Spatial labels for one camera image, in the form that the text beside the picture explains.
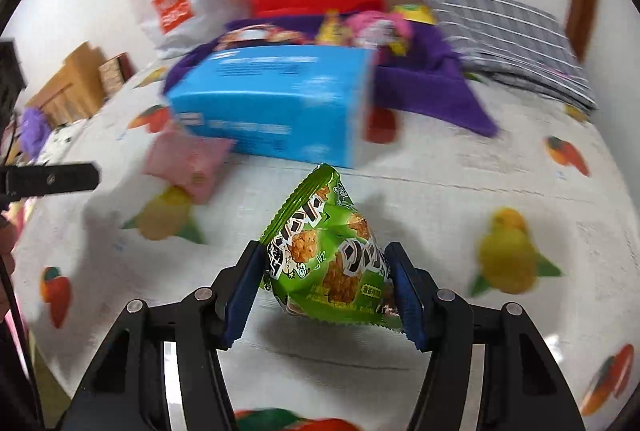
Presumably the purple cloth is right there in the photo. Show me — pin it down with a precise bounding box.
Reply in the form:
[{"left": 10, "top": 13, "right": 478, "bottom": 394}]
[{"left": 165, "top": 14, "right": 501, "bottom": 139}]

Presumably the green rice cracker snack packet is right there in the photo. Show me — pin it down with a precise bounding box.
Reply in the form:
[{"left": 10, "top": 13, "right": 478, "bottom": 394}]
[{"left": 259, "top": 162, "right": 416, "bottom": 331}]

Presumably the bright pink snack packet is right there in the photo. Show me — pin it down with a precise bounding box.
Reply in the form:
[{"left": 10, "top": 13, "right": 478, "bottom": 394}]
[{"left": 347, "top": 10, "right": 413, "bottom": 54}]

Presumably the dark red snack packet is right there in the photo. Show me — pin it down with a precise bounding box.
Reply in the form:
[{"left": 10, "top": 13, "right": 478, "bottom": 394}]
[{"left": 220, "top": 24, "right": 308, "bottom": 52}]

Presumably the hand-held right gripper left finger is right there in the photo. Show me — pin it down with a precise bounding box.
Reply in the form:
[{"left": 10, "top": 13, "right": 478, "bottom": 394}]
[{"left": 60, "top": 241, "right": 263, "bottom": 431}]

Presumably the blue tissue pack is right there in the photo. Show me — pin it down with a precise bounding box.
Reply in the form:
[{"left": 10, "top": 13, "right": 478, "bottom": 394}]
[{"left": 165, "top": 44, "right": 378, "bottom": 169}]

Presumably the purple fluffy object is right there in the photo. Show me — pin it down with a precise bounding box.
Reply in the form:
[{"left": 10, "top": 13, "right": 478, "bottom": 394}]
[{"left": 17, "top": 107, "right": 53, "bottom": 159}]

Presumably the pale pink snack packet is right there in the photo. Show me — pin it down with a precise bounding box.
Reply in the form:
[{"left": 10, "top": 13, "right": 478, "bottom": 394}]
[{"left": 142, "top": 128, "right": 236, "bottom": 204}]

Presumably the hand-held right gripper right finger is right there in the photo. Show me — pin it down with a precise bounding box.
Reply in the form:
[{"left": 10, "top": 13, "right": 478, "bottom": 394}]
[{"left": 384, "top": 241, "right": 586, "bottom": 431}]

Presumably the small patterned box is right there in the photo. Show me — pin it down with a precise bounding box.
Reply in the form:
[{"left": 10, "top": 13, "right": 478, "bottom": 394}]
[{"left": 97, "top": 52, "right": 136, "bottom": 99}]

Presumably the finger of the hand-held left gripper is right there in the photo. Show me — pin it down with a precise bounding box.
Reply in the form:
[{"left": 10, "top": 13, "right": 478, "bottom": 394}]
[{"left": 0, "top": 162, "right": 101, "bottom": 202}]

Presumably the fruit-print tablecloth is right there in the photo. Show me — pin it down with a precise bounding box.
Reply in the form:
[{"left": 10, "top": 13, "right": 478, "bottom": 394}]
[{"left": 10, "top": 61, "right": 636, "bottom": 431}]

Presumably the small yellow snack packet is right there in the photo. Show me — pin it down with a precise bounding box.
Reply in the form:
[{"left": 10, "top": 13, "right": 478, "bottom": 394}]
[{"left": 392, "top": 4, "right": 438, "bottom": 27}]

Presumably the grey checked folded cloth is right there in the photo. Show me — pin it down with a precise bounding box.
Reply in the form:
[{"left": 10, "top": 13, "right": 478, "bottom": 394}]
[{"left": 417, "top": 0, "right": 598, "bottom": 112}]

